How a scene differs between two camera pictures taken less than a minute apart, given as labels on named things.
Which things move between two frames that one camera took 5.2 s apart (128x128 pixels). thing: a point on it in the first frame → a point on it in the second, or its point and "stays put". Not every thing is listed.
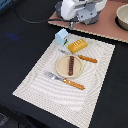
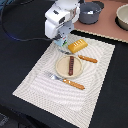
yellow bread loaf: (77, 46) stays put
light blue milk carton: (61, 36) stays put
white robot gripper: (86, 11) → (59, 21)
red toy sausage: (71, 65) stays put
